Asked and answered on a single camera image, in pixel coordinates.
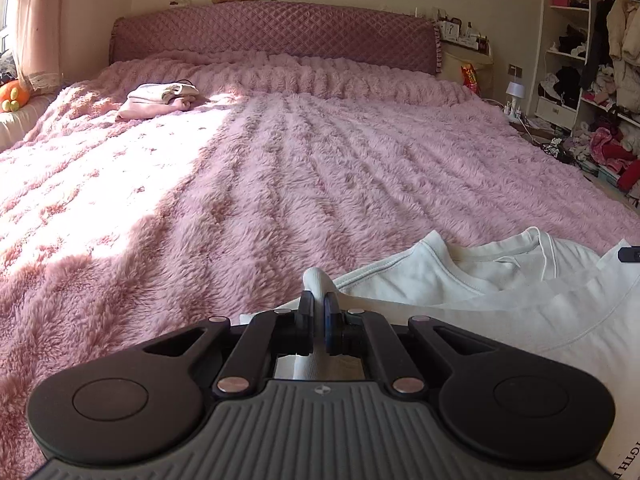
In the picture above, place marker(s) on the pink quilted headboard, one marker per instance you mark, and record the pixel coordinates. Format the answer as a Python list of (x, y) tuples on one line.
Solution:
[(275, 30)]

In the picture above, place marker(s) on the red snack bag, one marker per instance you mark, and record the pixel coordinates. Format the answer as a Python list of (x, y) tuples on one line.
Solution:
[(470, 79)]

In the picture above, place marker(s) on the white printed sweatshirt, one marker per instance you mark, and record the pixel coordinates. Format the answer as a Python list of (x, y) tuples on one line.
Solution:
[(500, 320)]

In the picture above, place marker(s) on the cream bedside shelf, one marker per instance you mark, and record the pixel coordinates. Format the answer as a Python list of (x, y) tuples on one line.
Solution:
[(470, 60)]

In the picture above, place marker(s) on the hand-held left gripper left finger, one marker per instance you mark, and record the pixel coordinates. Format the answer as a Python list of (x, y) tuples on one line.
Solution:
[(307, 320)]

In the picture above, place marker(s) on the pink fluffy blanket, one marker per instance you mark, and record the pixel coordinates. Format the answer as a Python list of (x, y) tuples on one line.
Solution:
[(250, 185)]

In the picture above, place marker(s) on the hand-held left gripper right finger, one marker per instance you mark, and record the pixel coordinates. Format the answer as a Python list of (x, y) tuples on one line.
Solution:
[(331, 322)]

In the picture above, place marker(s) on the white plush toy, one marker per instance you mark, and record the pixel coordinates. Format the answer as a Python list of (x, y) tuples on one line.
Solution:
[(180, 1)]

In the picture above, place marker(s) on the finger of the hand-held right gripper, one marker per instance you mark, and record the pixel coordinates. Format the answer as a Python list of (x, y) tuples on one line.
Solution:
[(631, 254)]

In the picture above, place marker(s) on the wall socket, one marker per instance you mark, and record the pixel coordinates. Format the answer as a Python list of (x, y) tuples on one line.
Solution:
[(515, 71)]

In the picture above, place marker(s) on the block desk calendar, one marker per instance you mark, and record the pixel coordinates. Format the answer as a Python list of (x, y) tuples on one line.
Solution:
[(450, 30)]

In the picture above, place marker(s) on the pink curtain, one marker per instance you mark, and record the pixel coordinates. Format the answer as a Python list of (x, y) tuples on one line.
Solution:
[(40, 20)]

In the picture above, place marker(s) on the pile of pink red clothes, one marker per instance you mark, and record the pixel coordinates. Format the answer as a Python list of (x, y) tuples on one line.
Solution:
[(610, 152)]

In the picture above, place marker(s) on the folded pink garment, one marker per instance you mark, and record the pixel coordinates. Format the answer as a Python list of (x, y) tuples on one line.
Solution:
[(145, 110)]

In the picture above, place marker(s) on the cream hanging jacket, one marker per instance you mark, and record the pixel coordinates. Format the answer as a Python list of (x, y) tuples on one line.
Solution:
[(625, 45)]

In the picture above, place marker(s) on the orange plush toy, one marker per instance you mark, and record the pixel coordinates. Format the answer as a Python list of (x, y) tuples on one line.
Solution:
[(12, 97)]

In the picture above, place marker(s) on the white drawer box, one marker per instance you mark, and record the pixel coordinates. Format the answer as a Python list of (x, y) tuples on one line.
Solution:
[(554, 112)]

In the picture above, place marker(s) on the white shelving unit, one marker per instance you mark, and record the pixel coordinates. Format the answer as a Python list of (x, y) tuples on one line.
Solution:
[(547, 20)]

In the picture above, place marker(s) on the white power strip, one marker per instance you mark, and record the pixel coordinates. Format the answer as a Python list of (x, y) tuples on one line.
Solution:
[(512, 110)]

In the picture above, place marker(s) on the dark patterned cushion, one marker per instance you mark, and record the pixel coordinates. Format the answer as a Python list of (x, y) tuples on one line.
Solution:
[(6, 70)]

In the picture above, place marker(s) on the folded cream garment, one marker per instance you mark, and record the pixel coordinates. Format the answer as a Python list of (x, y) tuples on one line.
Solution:
[(160, 91)]

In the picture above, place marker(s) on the white table lamp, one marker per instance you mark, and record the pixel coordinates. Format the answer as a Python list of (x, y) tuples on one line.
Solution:
[(515, 92)]

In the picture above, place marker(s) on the black hanging coat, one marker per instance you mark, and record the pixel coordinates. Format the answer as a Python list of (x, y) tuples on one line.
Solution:
[(596, 45)]

